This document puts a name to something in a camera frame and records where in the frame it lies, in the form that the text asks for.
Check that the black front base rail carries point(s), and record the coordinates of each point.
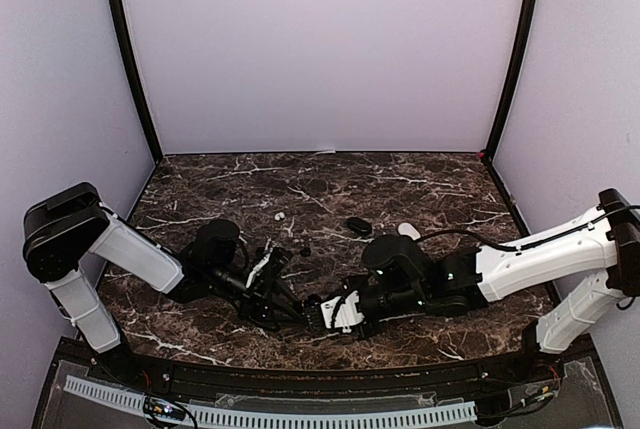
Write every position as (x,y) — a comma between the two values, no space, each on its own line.
(267,364)

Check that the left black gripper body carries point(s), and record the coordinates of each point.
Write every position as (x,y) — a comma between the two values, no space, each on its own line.
(252,297)

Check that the right black frame post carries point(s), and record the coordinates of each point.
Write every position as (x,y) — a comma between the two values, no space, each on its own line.
(516,60)

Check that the black frame post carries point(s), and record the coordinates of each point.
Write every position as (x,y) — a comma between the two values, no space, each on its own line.
(516,60)
(128,58)

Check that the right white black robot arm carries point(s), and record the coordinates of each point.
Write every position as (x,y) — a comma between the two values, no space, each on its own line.
(602,244)

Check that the left black frame post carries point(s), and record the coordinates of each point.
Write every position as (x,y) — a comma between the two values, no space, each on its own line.
(128,58)

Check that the black oval charging case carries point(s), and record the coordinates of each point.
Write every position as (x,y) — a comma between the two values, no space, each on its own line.
(359,226)

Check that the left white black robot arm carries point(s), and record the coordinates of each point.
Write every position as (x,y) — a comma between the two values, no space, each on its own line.
(61,230)

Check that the white slotted cable duct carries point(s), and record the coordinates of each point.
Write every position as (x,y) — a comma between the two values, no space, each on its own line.
(162,413)

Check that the white oval charging case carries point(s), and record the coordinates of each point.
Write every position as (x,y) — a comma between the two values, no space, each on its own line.
(407,229)

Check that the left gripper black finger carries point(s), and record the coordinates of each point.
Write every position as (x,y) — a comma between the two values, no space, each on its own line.
(283,311)
(278,260)

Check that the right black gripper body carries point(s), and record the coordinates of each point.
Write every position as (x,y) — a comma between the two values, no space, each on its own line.
(391,300)

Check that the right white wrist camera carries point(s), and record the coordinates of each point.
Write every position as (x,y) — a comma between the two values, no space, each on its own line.
(340,313)

